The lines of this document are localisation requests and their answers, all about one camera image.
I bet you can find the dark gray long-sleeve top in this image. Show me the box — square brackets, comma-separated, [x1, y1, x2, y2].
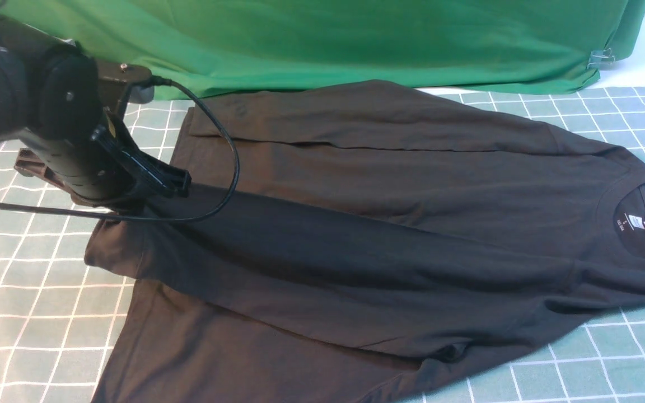
[85, 80, 645, 402]

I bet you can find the metal binder clip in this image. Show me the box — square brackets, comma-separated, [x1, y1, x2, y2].
[586, 48, 616, 69]

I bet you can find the mint grid tablecloth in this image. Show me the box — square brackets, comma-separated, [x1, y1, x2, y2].
[0, 87, 645, 402]

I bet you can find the green backdrop cloth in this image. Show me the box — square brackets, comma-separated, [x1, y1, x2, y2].
[1, 1, 645, 97]

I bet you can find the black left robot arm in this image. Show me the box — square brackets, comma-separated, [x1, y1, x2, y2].
[0, 14, 190, 211]

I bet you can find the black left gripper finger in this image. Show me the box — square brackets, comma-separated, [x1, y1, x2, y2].
[92, 124, 191, 199]

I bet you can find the black camera cable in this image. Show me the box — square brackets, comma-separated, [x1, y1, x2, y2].
[0, 76, 241, 223]

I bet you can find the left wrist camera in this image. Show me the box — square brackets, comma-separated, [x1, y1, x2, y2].
[95, 59, 155, 118]

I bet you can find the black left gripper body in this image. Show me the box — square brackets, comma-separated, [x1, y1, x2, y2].
[15, 106, 150, 210]

